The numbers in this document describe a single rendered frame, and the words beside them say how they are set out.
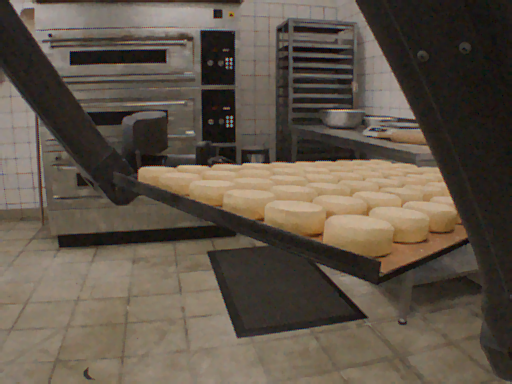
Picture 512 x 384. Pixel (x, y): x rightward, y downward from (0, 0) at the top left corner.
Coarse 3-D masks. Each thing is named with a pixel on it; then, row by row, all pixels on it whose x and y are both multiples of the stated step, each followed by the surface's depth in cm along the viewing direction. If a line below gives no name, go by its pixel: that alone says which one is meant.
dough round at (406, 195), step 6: (384, 192) 44; (390, 192) 44; (396, 192) 44; (402, 192) 44; (408, 192) 44; (414, 192) 44; (420, 192) 45; (402, 198) 43; (408, 198) 43; (414, 198) 43; (420, 198) 43; (402, 204) 43
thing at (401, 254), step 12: (456, 228) 37; (432, 240) 32; (444, 240) 32; (456, 240) 32; (396, 252) 29; (408, 252) 29; (420, 252) 29; (432, 252) 29; (384, 264) 26; (396, 264) 26
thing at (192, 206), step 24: (144, 192) 45; (168, 192) 41; (216, 216) 35; (240, 216) 32; (264, 240) 30; (288, 240) 28; (312, 240) 27; (336, 264) 25; (360, 264) 24; (408, 264) 26
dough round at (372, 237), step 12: (336, 216) 30; (348, 216) 31; (360, 216) 31; (324, 228) 29; (336, 228) 28; (348, 228) 27; (360, 228) 27; (372, 228) 27; (384, 228) 27; (324, 240) 29; (336, 240) 27; (348, 240) 27; (360, 240) 27; (372, 240) 27; (384, 240) 27; (360, 252) 27; (372, 252) 27; (384, 252) 27
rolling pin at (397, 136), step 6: (396, 132) 216; (402, 132) 214; (408, 132) 212; (384, 138) 224; (396, 138) 216; (402, 138) 213; (408, 138) 210; (414, 138) 208; (420, 138) 205; (420, 144) 208; (426, 144) 205
